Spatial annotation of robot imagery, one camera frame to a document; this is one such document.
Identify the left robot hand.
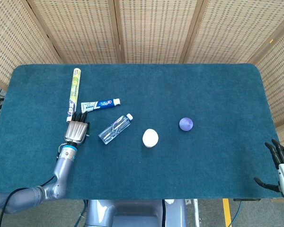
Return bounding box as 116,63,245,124
64,111,91,146

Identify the yellow floor tape strip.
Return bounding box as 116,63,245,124
222,198,233,227

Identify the blue white toothpaste tube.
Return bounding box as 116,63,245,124
80,98,121,113

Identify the clear plastic water bottle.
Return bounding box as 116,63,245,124
98,113,134,145

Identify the grey robot torso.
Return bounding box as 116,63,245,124
85,199,187,227

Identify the blue velvet table cloth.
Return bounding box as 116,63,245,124
0,63,281,201

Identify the purple ball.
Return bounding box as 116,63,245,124
179,117,194,132

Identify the woven bamboo folding screen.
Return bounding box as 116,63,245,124
0,0,284,152

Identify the blue floor cable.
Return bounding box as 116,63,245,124
235,200,243,227

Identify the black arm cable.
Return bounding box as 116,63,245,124
0,176,55,227

